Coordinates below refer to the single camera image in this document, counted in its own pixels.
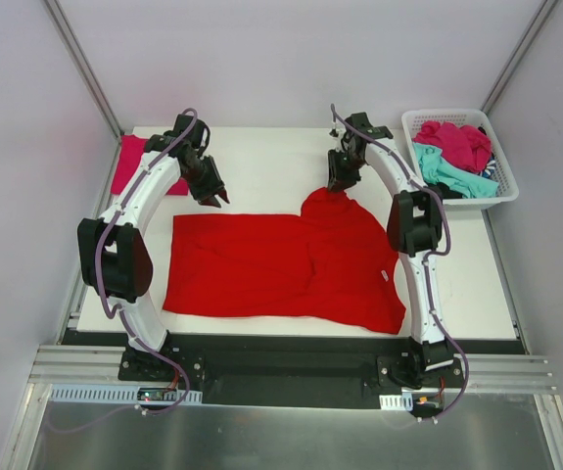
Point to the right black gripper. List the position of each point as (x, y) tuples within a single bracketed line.
[(341, 169)]

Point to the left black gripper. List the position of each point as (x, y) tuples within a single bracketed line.
[(208, 182)]

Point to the white plastic basket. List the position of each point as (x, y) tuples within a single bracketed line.
[(507, 189)]

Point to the red t shirt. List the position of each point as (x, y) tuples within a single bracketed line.
[(331, 261)]

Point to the magenta t shirt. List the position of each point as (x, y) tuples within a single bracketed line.
[(129, 158), (465, 147)]

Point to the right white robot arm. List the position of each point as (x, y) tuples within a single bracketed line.
[(414, 230)]

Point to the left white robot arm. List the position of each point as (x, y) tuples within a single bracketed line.
[(114, 259)]

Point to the black garment in basket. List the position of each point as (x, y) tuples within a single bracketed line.
[(444, 192)]

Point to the crumpled magenta t shirt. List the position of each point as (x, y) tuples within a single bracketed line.
[(465, 147)]

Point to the teal t shirt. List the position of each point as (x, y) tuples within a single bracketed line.
[(436, 169)]

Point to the striped garment in basket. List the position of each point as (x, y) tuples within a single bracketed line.
[(490, 168)]

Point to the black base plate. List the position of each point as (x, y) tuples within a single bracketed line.
[(317, 372)]

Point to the aluminium rail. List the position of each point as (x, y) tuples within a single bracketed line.
[(61, 364)]

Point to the right white cable duct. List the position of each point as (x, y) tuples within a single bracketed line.
[(402, 402)]

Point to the white cable duct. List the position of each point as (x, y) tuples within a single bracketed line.
[(402, 402), (122, 395)]

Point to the left aluminium frame post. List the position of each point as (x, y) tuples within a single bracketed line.
[(63, 26)]

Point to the aluminium frame post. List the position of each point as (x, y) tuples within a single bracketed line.
[(523, 46), (63, 26)]

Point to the left white cable duct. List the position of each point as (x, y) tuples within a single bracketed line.
[(122, 395)]

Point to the right aluminium frame post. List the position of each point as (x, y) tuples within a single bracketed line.
[(523, 46)]

